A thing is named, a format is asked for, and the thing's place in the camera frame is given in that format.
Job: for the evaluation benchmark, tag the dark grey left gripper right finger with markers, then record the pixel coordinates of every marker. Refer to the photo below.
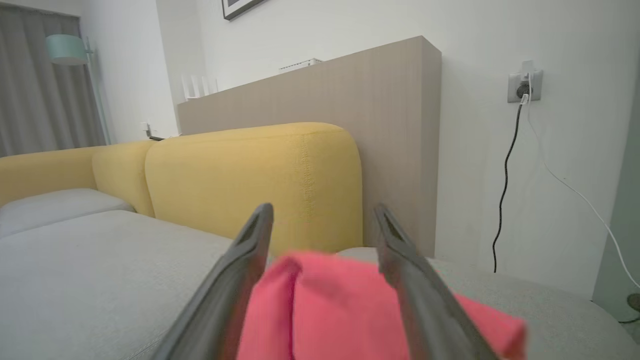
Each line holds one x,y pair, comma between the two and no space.
420,300

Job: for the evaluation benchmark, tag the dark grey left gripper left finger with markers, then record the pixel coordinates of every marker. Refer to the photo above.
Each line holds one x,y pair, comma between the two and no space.
225,300

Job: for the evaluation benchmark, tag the red jersey with white trim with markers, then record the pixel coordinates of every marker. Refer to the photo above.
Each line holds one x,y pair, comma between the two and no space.
340,310

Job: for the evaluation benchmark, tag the wide yellow sofa back cushion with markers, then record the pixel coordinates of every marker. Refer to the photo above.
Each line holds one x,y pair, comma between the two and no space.
240,180

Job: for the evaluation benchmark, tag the narrow yellow sofa back cushion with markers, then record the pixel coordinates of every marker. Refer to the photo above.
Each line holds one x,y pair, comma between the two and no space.
120,175

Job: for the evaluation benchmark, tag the small white power adapter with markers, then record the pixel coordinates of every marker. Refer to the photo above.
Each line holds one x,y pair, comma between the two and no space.
146,127

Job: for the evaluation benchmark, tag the small grey sofa seat cushion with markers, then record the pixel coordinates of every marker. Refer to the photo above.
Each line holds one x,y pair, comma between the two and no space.
55,207

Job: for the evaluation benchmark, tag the white router with antennas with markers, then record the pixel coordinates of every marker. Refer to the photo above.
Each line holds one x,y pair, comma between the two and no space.
192,90

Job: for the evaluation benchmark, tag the low yellow sofa backrest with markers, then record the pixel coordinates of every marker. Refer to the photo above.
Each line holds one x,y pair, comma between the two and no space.
45,175

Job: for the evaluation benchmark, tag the flat white device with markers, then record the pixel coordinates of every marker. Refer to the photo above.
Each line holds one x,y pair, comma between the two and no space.
305,64

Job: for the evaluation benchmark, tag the grey curtain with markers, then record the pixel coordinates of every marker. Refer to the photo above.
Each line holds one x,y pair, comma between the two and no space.
30,100

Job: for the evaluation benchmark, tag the black framed picture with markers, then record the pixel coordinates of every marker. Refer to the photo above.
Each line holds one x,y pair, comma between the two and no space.
237,7

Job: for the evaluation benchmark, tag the mint green floor lamp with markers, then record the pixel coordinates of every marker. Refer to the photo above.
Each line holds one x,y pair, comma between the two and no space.
67,50

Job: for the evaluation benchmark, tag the grey wall socket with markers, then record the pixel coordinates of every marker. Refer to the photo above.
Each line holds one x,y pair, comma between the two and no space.
512,95

